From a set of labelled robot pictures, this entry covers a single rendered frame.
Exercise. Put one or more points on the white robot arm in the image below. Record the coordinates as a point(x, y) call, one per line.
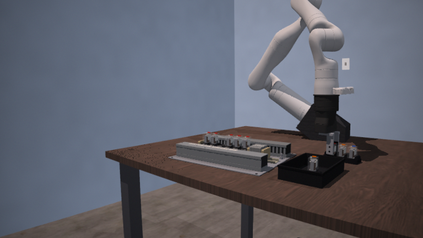
point(329, 38)

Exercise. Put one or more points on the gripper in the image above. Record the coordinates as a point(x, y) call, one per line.
point(326, 104)

